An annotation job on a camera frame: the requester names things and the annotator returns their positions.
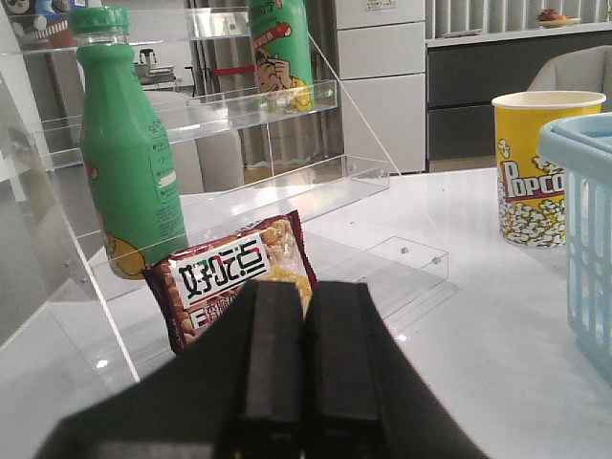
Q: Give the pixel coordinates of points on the green capped drink bottle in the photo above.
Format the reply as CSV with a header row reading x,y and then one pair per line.
x,y
126,151

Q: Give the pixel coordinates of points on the clear acrylic display shelf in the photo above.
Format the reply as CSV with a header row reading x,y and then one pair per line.
x,y
50,252

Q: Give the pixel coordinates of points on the fruit bowl on sideboard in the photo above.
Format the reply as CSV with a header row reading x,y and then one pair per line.
x,y
550,18

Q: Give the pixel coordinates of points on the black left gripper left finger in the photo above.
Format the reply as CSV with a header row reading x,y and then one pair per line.
x,y
267,422

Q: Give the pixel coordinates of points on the dark grey sideboard cabinet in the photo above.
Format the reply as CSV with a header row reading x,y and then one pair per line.
x,y
464,75

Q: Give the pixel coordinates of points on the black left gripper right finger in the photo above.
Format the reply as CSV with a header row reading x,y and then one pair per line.
x,y
363,398

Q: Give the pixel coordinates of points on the light blue plastic basket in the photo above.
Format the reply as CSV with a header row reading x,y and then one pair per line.
x,y
581,146

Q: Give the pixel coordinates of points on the dark red snack packet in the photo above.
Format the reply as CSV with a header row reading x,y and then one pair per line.
x,y
195,286

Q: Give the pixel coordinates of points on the white drawer cabinet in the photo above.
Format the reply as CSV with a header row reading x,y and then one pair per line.
x,y
382,68

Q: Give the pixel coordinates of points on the grey armchair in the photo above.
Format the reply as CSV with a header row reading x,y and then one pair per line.
x,y
582,70

